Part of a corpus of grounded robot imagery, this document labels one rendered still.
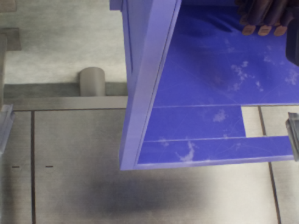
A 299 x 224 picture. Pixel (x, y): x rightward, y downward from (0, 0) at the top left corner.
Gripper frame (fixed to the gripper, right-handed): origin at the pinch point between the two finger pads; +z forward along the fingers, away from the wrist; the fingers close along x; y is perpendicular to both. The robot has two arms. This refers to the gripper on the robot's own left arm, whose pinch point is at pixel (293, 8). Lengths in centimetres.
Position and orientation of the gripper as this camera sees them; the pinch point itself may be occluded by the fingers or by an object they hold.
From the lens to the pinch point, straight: 57.2
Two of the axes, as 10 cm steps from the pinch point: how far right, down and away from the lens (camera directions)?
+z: -1.5, -3.3, 9.3
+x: 9.9, -0.3, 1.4
